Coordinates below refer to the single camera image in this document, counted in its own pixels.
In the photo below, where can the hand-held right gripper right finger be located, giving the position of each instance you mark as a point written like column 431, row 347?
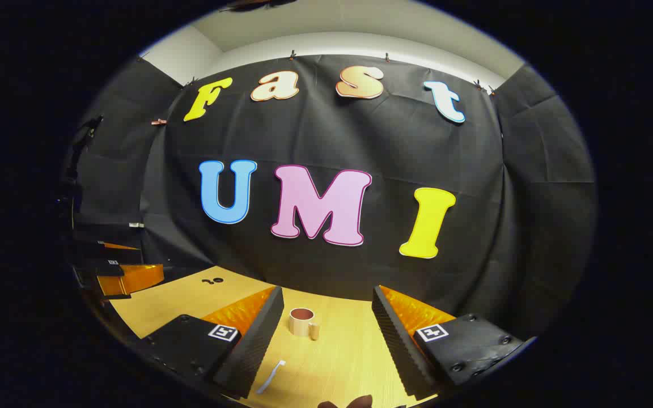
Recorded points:
column 397, row 340

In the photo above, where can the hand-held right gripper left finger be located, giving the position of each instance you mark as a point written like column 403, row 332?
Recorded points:
column 253, row 340

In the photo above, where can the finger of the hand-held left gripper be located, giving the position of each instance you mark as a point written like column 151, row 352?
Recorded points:
column 105, row 252
column 134, row 279

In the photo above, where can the white toothbrush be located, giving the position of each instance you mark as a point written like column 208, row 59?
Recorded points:
column 270, row 377

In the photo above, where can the beige cup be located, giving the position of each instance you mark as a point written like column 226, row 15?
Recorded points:
column 301, row 326

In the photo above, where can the wooden desktop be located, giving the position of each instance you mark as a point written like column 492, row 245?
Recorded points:
column 332, row 362

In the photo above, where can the black backdrop cloth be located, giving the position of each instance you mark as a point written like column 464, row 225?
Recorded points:
column 326, row 141

